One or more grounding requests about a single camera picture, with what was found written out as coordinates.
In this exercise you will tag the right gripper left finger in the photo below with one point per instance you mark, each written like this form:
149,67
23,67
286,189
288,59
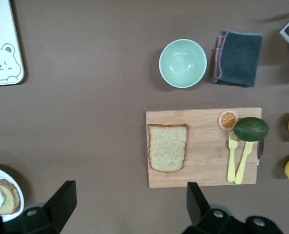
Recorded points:
59,209

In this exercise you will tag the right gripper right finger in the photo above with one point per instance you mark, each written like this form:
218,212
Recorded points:
200,214

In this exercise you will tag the white round plate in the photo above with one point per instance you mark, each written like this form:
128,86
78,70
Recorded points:
3,174

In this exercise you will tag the toast bread slice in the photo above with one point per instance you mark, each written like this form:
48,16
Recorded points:
11,200
167,146

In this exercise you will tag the orange fruit slice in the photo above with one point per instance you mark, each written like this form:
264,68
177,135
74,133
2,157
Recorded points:
226,120

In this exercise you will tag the cream bear print tray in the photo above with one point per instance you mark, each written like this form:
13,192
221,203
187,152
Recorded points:
0,24

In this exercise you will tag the wooden cutting board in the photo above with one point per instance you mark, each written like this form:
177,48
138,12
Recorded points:
203,151

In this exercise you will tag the pale green bowl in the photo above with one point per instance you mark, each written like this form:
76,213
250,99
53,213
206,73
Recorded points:
182,63

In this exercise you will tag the yellow plastic fork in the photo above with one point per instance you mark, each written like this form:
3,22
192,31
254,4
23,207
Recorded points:
231,165

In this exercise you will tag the yellow plastic knife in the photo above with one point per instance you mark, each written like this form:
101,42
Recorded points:
242,165

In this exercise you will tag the dark folded cloth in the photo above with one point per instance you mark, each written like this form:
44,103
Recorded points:
239,58

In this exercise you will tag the dark green avocado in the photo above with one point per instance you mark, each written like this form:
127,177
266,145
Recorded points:
250,129

